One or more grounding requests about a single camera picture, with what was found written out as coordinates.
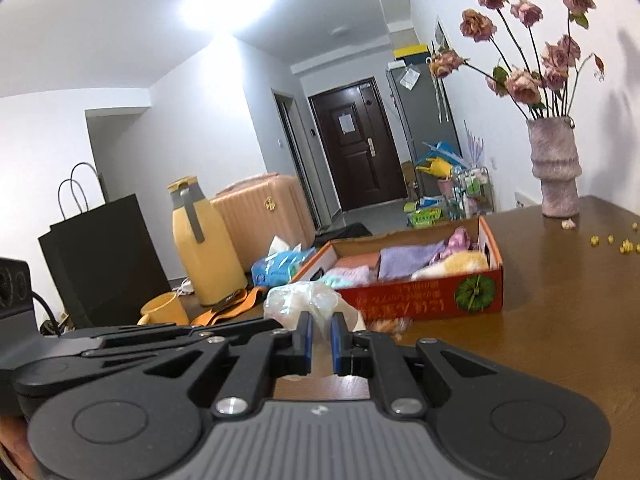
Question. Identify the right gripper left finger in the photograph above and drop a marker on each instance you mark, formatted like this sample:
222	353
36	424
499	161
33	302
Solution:
263	360

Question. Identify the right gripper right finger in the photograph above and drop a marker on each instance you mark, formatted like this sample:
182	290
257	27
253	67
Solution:
377	358

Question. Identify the snack packet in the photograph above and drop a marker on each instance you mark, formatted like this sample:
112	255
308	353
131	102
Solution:
395	327

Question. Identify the translucent plastic shell bag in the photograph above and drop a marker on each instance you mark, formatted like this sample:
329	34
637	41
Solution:
285	303

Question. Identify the lilac fluffy towel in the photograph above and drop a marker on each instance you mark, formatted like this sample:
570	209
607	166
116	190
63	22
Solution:
359	276

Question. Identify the lilac knit pouch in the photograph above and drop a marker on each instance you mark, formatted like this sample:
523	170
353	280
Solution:
402	261

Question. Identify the yellow white plush toy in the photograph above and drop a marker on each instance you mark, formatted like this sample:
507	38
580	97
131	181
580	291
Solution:
457	264

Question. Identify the pink satin bag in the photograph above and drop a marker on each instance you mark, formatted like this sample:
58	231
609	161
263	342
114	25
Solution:
459	241

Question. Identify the blue plush monster toy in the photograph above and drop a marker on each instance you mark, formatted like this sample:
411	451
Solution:
336	281

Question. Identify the person left hand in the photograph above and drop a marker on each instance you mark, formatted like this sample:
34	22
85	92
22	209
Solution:
16	454

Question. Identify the blue tissue pack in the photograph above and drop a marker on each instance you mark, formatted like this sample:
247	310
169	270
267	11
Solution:
281	263

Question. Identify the yellow ceramic mug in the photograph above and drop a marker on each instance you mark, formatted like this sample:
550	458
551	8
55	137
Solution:
166	308

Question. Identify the yellow thermos jug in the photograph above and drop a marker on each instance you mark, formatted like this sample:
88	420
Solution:
203	243

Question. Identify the red cardboard box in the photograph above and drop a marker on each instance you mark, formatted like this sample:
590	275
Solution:
441	294

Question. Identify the pink ribbed suitcase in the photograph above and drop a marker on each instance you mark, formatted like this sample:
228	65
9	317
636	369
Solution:
257	209

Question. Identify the black paper shopping bag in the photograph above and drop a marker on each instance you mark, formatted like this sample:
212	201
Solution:
104	264

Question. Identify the yellow watering can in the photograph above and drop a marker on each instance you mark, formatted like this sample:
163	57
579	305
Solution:
436	167

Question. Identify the dark brown entrance door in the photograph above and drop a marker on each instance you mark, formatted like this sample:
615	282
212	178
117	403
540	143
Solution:
359	145

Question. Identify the grey refrigerator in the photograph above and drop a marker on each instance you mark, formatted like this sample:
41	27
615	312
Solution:
423	109

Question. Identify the pink textured vase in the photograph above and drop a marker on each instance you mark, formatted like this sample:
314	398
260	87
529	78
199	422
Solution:
555	163

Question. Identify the dried pink roses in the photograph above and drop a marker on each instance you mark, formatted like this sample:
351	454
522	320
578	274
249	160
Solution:
540	79

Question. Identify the wire storage rack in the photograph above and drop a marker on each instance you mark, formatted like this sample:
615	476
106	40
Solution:
472	191

